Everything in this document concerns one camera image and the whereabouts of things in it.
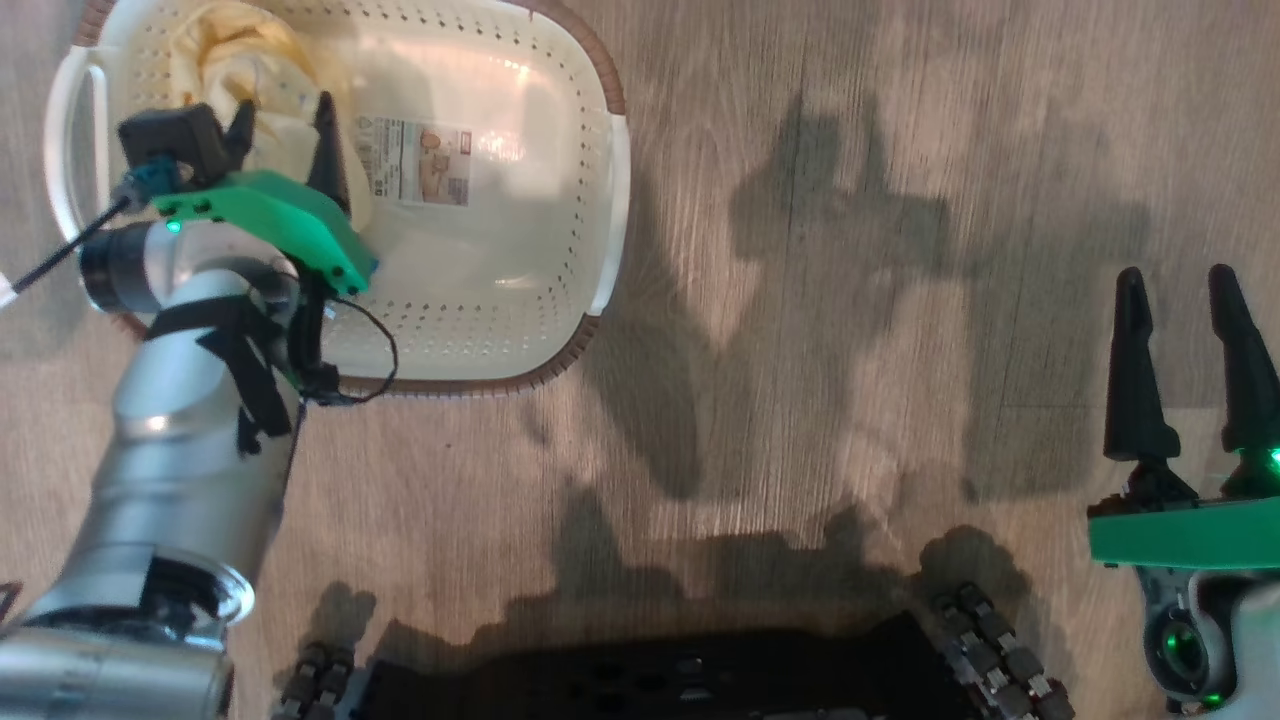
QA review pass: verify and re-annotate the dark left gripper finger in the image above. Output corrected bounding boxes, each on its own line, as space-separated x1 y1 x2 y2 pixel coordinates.
305 90 352 216
222 98 258 170

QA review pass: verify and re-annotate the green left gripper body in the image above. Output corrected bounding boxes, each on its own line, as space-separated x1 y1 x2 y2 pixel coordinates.
150 170 380 299

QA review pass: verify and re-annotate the pale yellow patterned garment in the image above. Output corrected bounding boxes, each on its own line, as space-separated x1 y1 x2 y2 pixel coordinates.
168 0 377 233

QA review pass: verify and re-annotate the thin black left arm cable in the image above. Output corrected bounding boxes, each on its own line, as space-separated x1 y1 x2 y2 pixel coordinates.
298 290 400 407

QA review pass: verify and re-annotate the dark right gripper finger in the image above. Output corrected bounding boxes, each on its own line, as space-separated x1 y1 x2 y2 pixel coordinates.
1103 267 1182 463
1207 264 1280 457

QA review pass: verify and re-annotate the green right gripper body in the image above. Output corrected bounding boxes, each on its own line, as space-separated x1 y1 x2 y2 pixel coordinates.
1087 450 1280 572

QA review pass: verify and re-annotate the white perforated basket brown rim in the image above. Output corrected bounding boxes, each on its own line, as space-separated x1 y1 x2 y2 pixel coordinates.
42 0 632 399

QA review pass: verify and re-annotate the paper product label in basket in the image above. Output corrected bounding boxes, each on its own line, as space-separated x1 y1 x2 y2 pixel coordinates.
355 117 474 209

